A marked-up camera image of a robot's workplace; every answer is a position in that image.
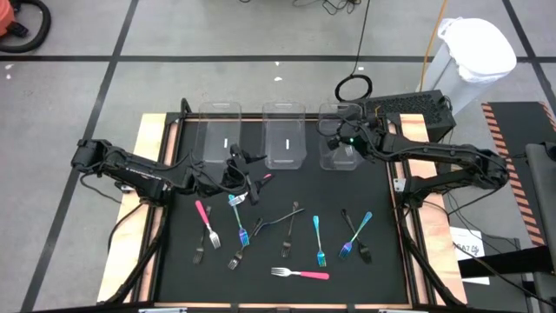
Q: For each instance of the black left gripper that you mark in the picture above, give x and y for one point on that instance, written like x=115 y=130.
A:
x=236 y=174

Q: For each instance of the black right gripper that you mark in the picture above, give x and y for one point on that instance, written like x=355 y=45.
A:
x=362 y=132

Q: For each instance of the clear plastic bin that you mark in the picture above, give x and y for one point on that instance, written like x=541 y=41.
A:
x=343 y=163
x=213 y=126
x=284 y=130

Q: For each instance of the dark metal fork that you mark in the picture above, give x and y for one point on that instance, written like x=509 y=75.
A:
x=198 y=256
x=278 y=219
x=364 y=254
x=234 y=262
x=286 y=248

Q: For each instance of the iridescent rainbow fork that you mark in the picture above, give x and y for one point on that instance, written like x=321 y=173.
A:
x=346 y=248
x=316 y=224
x=243 y=237

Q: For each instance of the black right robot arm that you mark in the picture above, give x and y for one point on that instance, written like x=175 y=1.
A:
x=434 y=150

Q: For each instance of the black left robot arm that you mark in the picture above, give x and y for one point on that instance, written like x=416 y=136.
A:
x=130 y=167

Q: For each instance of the black computer case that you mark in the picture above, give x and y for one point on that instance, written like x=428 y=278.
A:
x=412 y=106

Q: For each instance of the black table mat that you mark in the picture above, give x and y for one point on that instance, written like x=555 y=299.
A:
x=269 y=291

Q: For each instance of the grey trash can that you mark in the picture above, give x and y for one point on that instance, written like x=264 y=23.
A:
x=447 y=87

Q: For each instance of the white paper sheet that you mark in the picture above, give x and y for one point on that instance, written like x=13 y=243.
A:
x=467 y=241

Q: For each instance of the black hazard-striped floor mat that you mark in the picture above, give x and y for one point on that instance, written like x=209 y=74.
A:
x=517 y=126

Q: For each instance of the black metal beam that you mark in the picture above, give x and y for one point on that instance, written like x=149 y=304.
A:
x=499 y=263

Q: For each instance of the orange shop vacuum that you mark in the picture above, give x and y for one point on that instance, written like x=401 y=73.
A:
x=5 y=19

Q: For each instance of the black metal table frame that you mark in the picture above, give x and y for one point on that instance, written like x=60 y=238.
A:
x=252 y=116

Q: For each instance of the silver metal bracket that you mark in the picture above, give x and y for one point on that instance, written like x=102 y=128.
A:
x=163 y=310
x=404 y=311

